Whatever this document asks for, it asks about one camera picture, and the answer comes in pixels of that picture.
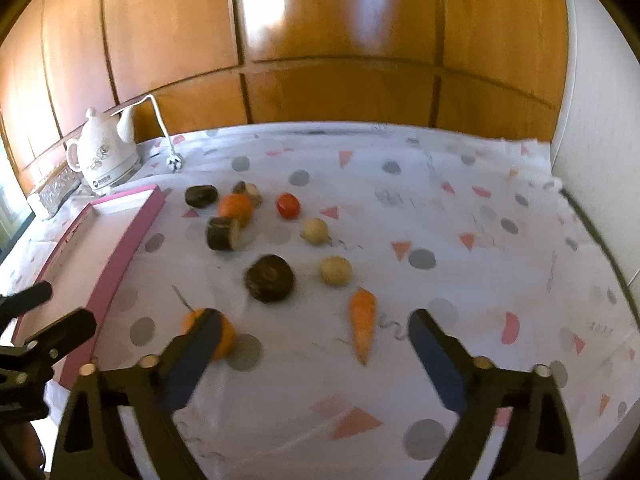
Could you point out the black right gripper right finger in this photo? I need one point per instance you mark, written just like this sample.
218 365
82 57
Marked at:
538 443

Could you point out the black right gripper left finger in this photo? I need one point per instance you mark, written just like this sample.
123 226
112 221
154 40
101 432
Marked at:
92 443

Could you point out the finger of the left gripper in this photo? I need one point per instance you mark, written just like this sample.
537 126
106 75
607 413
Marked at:
18 304
60 337

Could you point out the orange mandarin with stem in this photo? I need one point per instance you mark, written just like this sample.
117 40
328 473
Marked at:
227 333

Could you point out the orange carrot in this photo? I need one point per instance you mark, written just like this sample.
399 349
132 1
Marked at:
363 309

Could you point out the red tomato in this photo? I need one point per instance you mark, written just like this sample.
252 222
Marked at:
288 206

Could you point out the pink white shallow box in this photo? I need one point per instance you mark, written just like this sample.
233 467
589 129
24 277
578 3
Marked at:
83 252

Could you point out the glass tissue box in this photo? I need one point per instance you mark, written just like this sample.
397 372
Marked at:
49 195

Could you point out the white ceramic electric kettle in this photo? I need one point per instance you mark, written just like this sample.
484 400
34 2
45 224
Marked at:
105 153

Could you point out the dark cut cylinder vegetable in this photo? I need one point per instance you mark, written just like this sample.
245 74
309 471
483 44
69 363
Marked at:
223 234

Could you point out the dark oval fruit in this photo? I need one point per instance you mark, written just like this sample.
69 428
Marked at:
201 196

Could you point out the large dark round fruit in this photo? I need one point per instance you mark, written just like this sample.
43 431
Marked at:
269 279

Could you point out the orange tangerine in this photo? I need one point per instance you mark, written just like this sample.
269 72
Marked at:
236 206

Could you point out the brown cut wedge piece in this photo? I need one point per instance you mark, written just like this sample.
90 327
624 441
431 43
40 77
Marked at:
250 191

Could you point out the beige round fruit near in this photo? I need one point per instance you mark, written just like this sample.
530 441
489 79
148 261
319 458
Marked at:
336 271

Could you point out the beige round fruit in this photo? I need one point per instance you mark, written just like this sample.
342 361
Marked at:
336 271
315 231

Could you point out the white patterned tablecloth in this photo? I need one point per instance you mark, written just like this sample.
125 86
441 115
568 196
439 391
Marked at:
474 231

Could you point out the beige round fruit far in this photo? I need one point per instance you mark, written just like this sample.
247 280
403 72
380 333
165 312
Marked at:
315 231

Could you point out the wooden panel cabinet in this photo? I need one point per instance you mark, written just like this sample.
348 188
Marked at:
490 68

